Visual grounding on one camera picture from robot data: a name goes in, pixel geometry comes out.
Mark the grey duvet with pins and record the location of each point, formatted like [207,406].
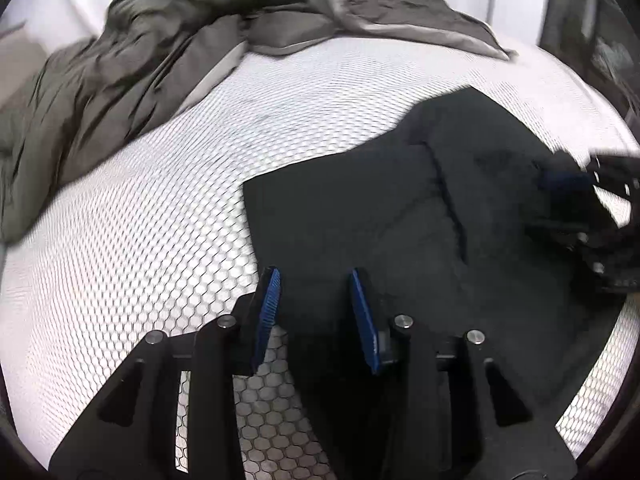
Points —
[125,60]

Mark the black pants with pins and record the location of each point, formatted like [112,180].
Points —
[350,210]

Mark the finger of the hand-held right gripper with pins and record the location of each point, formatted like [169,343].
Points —
[565,180]
[595,260]

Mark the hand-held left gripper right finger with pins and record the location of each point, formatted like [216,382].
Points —
[365,325]

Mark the beige padded headboard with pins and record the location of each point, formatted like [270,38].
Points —
[15,70]

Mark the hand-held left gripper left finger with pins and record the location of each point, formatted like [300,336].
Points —
[267,315]

